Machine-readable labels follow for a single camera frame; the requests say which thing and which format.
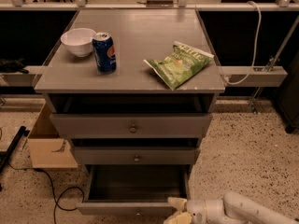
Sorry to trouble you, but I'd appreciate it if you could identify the black stand leg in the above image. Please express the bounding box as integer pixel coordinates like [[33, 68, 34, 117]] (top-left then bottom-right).
[[0, 126, 29, 175]]

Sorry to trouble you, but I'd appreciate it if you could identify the dark rolling cabinet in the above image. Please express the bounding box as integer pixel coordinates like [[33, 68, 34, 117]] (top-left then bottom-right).
[[276, 51, 299, 133]]

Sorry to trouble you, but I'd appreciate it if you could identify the grey top drawer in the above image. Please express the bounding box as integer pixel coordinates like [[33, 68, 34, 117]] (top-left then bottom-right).
[[49, 94, 213, 139]]

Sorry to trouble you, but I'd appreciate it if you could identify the black floor cable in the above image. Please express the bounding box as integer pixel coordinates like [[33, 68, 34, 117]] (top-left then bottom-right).
[[6, 161, 85, 224]]

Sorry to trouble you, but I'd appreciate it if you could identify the cardboard box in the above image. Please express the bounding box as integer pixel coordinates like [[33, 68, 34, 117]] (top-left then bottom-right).
[[27, 105, 78, 169]]

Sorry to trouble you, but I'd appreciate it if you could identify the black object on rail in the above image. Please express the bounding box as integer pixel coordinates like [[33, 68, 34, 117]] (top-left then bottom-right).
[[0, 59, 29, 74]]

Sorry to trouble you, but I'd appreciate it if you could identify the green chip bag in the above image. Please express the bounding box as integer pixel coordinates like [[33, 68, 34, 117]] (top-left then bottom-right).
[[144, 41, 214, 91]]

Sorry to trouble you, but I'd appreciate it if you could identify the grey drawer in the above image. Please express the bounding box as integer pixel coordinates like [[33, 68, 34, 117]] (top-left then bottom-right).
[[49, 94, 213, 139], [77, 165, 189, 216], [72, 138, 200, 165]]

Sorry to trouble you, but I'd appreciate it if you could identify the blue Pepsi can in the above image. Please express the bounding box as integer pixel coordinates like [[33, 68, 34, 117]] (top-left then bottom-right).
[[92, 32, 116, 74]]

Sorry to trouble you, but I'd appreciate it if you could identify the white bowl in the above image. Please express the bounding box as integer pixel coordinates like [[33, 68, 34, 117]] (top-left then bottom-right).
[[60, 28, 95, 57]]

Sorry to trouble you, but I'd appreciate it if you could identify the grey bottom drawer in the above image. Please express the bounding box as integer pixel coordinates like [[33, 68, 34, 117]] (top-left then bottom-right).
[[77, 165, 189, 216]]

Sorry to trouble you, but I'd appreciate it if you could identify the grey drawer cabinet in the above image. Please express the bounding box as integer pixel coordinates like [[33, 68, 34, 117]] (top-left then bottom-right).
[[33, 8, 226, 173]]

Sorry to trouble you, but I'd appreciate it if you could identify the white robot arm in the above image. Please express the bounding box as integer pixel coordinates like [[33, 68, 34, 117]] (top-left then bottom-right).
[[163, 191, 299, 224]]

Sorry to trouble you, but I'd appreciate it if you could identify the grey middle drawer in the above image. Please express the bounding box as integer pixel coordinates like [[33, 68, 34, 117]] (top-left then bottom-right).
[[72, 138, 200, 165]]

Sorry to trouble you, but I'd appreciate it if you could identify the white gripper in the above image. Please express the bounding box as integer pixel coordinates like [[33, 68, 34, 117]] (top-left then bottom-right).
[[163, 197, 206, 224]]

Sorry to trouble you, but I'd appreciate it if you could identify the white cable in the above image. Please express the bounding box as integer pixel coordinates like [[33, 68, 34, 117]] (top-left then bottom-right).
[[222, 0, 262, 86]]

